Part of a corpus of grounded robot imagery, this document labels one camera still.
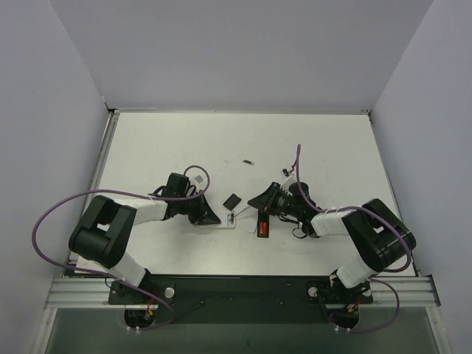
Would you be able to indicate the black battery cover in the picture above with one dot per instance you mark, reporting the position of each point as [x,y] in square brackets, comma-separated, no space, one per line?
[231,202]

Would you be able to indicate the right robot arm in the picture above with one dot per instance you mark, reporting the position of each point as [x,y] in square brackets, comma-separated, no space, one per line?
[382,241]

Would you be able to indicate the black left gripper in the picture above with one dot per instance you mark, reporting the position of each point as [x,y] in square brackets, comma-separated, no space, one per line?
[201,211]

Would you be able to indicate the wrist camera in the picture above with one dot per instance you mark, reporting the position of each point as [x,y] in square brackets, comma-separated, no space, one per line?
[288,178]
[199,181]

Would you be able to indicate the white remote control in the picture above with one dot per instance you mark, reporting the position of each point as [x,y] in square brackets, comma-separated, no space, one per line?
[224,225]

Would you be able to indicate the aluminium frame rail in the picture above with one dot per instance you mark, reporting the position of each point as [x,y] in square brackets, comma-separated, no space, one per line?
[85,288]

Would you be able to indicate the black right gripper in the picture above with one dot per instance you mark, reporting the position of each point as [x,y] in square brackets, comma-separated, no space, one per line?
[271,199]

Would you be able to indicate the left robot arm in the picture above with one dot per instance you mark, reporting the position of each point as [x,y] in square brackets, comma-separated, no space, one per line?
[126,213]

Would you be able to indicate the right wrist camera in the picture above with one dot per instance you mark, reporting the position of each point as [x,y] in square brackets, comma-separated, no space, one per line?
[288,178]

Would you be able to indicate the black remote control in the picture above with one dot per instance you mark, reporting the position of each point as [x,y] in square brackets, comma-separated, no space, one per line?
[263,216]

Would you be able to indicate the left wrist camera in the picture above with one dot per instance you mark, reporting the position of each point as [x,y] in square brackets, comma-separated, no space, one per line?
[199,181]

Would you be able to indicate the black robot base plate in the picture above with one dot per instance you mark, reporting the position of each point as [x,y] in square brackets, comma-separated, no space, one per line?
[247,300]

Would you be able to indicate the red battery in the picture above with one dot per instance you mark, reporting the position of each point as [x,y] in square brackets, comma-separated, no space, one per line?
[263,229]

